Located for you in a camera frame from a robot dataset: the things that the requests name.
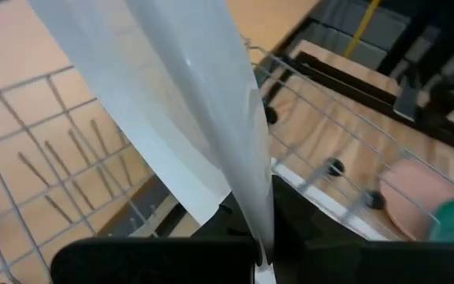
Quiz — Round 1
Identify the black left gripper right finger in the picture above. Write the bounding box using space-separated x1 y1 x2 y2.
272 175 454 284

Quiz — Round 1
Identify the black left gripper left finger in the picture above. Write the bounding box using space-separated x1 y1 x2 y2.
49 192 259 284

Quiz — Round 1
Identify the pink plate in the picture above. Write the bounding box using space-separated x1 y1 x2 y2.
380 159 454 242

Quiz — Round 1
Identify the pale green plate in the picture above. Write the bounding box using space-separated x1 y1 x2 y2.
28 0 277 284

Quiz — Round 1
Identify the grey wire dish rack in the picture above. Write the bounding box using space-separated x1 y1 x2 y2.
0 35 454 284

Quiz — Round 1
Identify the black rig frame rail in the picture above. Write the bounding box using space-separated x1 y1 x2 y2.
274 50 454 159

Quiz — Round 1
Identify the yellow cable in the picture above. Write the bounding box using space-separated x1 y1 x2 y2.
343 0 382 58

